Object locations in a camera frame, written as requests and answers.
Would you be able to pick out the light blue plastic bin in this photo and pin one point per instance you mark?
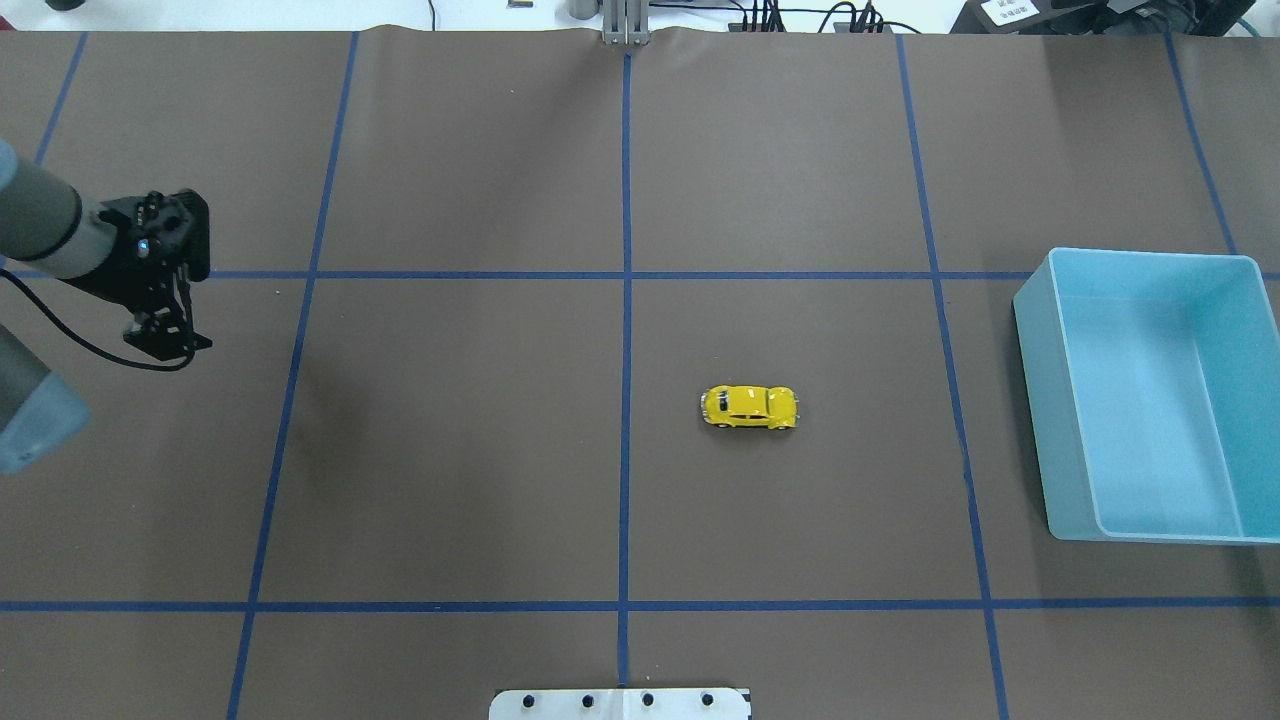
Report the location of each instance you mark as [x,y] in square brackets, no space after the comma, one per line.
[1153,385]

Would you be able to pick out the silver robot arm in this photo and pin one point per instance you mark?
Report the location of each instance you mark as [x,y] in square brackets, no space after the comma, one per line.
[47,225]

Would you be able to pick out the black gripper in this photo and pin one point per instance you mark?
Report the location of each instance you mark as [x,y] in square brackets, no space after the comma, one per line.
[127,277]

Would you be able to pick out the aluminium frame post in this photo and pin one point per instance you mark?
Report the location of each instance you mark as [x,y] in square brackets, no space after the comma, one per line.
[625,22]

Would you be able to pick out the yellow beetle toy car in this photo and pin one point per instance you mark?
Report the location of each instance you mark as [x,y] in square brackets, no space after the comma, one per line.
[772,408]

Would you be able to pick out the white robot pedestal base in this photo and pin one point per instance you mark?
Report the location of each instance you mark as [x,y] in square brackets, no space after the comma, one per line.
[623,703]

